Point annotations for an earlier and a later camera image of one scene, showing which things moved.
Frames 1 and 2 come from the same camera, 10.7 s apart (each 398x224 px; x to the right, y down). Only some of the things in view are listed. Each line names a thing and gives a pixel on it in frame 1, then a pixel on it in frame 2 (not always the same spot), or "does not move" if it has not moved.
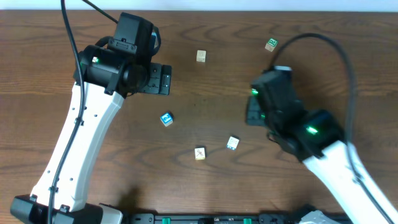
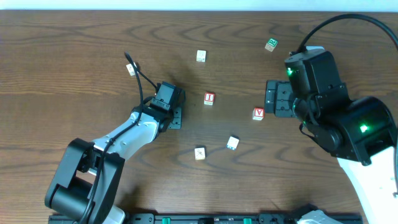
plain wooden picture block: (201, 55) does not move
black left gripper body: (158, 79) to (176, 117)
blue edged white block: (232, 142) does not move
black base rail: (214, 218) does not move
